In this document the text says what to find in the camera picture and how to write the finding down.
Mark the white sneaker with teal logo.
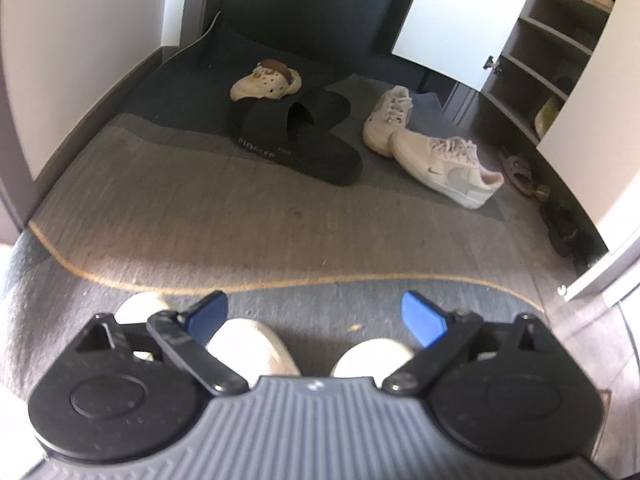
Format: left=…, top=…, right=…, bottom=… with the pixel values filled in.
left=390, top=130, right=504, bottom=210

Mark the black slide sandal front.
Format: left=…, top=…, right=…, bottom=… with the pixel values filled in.
left=228, top=99, right=362, bottom=186

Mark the black slide sandal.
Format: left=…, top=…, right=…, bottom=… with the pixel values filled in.
left=228, top=99, right=362, bottom=186
left=298, top=88, right=352, bottom=130

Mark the cream shoe left foot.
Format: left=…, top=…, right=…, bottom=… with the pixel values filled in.
left=114, top=292, right=170, bottom=362

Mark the cream shoe foot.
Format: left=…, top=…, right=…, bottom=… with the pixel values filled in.
left=114, top=292, right=170, bottom=362
left=205, top=318, right=300, bottom=388
left=331, top=338, right=414, bottom=387

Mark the cream shoe middle foot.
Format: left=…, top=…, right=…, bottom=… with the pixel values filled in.
left=205, top=318, right=300, bottom=388

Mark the cream shoe right foot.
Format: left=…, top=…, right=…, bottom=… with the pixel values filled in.
left=331, top=338, right=414, bottom=387

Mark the grey floor mat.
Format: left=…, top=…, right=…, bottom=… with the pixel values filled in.
left=1, top=113, right=541, bottom=396

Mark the black shoe by cabinet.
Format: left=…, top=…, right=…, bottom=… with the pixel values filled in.
left=539, top=200, right=580, bottom=258

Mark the beige slipper by cabinet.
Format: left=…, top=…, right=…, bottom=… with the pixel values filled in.
left=498, top=148, right=535, bottom=197

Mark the white sneaker rear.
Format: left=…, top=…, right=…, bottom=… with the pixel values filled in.
left=362, top=86, right=413, bottom=158

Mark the yellow shoe on shelf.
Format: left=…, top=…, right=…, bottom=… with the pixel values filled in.
left=534, top=96, right=563, bottom=139

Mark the white right cabinet door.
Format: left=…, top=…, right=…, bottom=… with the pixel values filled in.
left=539, top=0, right=639, bottom=247

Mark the white cabinet door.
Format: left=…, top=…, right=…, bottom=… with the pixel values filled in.
left=392, top=0, right=526, bottom=91
left=539, top=0, right=639, bottom=247

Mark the dark doormat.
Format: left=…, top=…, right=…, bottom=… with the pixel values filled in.
left=120, top=14, right=425, bottom=134

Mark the cream clog with brown strap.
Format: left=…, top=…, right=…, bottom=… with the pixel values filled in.
left=229, top=58, right=303, bottom=102

